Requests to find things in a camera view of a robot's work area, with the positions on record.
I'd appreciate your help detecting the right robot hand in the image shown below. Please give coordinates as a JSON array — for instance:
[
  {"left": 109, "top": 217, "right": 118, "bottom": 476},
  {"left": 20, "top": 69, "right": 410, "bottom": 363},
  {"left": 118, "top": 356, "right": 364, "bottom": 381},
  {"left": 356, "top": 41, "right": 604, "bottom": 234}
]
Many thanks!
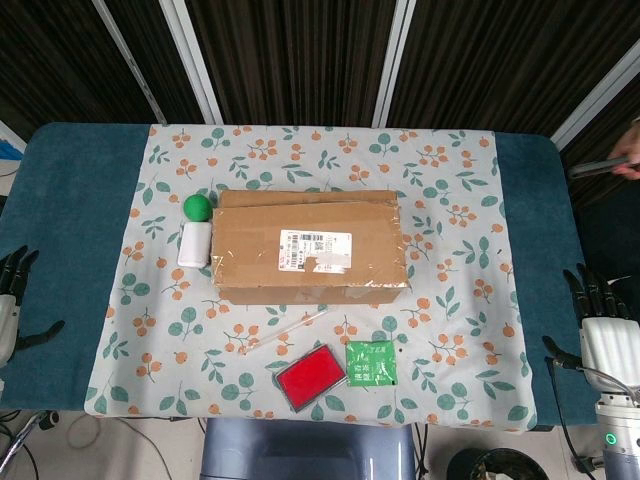
[{"left": 542, "top": 263, "right": 640, "bottom": 397}]

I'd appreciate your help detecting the wide white partition post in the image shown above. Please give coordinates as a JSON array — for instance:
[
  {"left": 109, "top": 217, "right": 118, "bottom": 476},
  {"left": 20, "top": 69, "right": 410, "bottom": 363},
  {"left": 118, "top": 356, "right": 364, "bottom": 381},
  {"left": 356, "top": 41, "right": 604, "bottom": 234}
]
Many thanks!
[{"left": 549, "top": 37, "right": 640, "bottom": 151}]

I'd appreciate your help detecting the dark smartphone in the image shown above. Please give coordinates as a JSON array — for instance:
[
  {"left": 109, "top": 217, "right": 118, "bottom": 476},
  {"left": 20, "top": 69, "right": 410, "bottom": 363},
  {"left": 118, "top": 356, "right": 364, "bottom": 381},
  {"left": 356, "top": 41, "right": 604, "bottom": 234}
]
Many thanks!
[{"left": 568, "top": 155, "right": 632, "bottom": 180}]

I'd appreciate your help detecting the green ball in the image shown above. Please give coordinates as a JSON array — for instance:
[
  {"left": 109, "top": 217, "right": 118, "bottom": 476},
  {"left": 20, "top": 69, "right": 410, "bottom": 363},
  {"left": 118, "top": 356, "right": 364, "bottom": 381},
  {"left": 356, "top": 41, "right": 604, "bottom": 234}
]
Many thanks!
[{"left": 182, "top": 193, "right": 212, "bottom": 223}]

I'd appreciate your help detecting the white rectangular plastic case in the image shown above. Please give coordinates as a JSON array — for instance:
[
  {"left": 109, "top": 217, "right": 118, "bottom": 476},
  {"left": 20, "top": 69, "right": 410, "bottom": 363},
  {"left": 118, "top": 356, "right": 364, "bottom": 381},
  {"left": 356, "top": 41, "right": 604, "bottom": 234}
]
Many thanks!
[{"left": 177, "top": 222, "right": 214, "bottom": 269}]

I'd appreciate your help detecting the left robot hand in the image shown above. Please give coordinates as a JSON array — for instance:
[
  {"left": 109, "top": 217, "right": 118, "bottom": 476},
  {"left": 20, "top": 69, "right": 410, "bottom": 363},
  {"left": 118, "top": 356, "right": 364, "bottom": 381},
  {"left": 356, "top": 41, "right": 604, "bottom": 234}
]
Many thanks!
[{"left": 0, "top": 244, "right": 66, "bottom": 366}]

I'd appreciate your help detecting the clear plastic straw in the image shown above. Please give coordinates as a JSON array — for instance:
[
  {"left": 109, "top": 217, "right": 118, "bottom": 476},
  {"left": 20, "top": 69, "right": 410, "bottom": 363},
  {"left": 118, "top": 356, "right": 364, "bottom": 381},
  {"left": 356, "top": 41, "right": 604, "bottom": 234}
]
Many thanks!
[{"left": 238, "top": 305, "right": 332, "bottom": 355}]

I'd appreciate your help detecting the double white partition post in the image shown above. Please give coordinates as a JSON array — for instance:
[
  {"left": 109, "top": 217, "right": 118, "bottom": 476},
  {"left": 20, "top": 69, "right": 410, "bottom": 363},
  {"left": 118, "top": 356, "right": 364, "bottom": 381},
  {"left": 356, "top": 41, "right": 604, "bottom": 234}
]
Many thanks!
[{"left": 159, "top": 0, "right": 224, "bottom": 125}]

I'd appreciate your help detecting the bystander's bare hand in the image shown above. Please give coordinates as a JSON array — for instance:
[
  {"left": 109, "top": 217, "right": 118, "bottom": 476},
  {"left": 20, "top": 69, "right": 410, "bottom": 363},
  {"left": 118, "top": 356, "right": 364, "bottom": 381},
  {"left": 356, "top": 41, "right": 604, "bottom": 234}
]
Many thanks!
[{"left": 610, "top": 117, "right": 640, "bottom": 181}]

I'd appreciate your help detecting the black waste bin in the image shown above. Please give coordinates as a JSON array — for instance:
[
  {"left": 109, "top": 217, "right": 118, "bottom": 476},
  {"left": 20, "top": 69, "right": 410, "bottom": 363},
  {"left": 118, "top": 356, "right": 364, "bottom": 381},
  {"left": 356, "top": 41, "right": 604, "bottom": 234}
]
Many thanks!
[{"left": 442, "top": 446, "right": 549, "bottom": 480}]

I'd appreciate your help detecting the white board with blue print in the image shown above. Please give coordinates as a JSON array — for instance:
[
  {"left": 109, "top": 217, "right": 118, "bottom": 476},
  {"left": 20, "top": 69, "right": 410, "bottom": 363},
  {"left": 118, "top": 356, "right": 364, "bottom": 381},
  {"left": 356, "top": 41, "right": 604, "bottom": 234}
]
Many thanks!
[{"left": 0, "top": 119, "right": 29, "bottom": 161}]

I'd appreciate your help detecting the thin white partition post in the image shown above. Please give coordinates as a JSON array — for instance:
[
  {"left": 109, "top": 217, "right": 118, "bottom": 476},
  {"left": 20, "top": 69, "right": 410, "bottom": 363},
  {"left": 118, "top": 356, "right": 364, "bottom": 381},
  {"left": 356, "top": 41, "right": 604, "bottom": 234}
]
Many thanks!
[{"left": 92, "top": 0, "right": 169, "bottom": 125}]

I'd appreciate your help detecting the brown cardboard box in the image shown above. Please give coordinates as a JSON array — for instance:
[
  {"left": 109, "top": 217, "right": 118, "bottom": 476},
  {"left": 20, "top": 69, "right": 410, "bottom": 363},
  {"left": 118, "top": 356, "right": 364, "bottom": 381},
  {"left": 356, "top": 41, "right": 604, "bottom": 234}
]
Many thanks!
[{"left": 209, "top": 188, "right": 415, "bottom": 306}]

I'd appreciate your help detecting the red ink pad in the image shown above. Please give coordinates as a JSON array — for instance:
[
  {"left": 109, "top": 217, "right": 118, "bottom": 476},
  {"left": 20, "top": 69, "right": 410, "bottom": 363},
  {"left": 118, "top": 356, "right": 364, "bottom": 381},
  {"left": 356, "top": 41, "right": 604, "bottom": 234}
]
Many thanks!
[{"left": 272, "top": 343, "right": 348, "bottom": 413}]

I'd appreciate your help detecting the chrome metal stand leg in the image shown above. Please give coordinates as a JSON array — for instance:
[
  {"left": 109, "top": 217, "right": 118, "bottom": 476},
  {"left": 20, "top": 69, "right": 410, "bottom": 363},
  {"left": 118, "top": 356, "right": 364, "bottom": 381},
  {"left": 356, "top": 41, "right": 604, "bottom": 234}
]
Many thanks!
[{"left": 0, "top": 413, "right": 42, "bottom": 476}]

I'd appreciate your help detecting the green tea sachet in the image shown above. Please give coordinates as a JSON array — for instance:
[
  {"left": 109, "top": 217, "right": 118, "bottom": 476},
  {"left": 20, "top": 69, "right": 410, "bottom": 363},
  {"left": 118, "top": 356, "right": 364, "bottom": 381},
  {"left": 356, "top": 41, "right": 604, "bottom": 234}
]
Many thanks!
[{"left": 344, "top": 339, "right": 399, "bottom": 389}]

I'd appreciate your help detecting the floral printed tablecloth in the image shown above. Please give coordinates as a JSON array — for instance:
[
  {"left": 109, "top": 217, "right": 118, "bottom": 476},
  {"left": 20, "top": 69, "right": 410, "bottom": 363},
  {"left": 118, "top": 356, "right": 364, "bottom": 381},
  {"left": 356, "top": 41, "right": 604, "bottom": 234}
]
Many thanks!
[{"left": 83, "top": 123, "right": 539, "bottom": 432}]

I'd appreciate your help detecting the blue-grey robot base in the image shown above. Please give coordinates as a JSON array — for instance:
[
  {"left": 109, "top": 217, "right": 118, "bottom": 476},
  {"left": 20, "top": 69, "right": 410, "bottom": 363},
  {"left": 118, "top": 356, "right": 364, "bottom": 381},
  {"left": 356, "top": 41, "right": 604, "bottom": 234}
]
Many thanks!
[{"left": 199, "top": 417, "right": 419, "bottom": 480}]

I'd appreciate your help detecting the black right hand cable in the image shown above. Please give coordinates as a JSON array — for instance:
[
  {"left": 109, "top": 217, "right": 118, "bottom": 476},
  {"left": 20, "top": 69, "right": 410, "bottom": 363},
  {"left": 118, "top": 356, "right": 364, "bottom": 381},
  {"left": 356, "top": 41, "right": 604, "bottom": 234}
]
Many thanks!
[{"left": 547, "top": 355, "right": 609, "bottom": 474}]

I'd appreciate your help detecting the teal table cover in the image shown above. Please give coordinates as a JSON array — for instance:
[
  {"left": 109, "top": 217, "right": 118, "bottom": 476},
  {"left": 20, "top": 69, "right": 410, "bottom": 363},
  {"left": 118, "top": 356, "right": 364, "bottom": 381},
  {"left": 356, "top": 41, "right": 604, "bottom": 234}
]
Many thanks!
[{"left": 0, "top": 122, "right": 614, "bottom": 434}]

